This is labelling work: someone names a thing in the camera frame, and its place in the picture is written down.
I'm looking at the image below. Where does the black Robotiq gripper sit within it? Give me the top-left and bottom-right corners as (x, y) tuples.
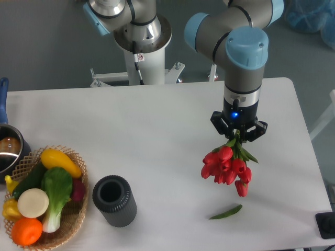
(210, 99), (268, 143)

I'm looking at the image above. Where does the red tulip bouquet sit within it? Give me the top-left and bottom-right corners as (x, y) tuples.
(200, 130), (258, 197)

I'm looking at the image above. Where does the dark grey ribbed vase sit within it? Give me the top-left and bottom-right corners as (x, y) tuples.
(92, 175), (137, 227)

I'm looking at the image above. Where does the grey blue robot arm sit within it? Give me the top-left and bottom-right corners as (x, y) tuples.
(83, 1), (284, 143)

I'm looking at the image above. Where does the black device at edge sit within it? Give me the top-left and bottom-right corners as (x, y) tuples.
(315, 212), (334, 239)

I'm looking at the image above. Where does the blue plastic bag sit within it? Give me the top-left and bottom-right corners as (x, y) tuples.
(284, 1), (334, 49)

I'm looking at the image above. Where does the purple red onion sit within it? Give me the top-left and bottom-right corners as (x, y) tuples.
(70, 179), (86, 202)

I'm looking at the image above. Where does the woven wicker basket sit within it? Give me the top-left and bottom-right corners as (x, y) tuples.
(11, 145), (89, 250)

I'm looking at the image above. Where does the green bok choy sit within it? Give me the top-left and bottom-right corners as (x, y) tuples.
(41, 167), (72, 233)

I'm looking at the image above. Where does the yellow squash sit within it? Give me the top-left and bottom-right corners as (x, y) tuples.
(40, 149), (82, 179)

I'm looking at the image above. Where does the dark green cucumber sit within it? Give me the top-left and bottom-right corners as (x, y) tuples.
(12, 162), (47, 201)

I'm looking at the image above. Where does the white round radish slice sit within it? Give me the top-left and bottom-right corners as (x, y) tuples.
(17, 188), (49, 218)

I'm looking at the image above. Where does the small yellow pepper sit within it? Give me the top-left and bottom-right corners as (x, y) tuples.
(4, 175), (19, 193)

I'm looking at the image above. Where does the orange fruit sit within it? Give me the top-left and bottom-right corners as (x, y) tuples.
(11, 218), (42, 246)

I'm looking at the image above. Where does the yellow bell pepper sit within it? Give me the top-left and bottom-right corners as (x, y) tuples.
(2, 198), (23, 222)

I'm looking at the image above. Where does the white frame at right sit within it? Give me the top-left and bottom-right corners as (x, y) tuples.
(309, 89), (334, 141)

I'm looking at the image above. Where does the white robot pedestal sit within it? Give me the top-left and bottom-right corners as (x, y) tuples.
(91, 14), (185, 87)

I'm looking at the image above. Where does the blue handled saucepan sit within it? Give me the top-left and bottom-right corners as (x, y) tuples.
(1, 77), (31, 184)

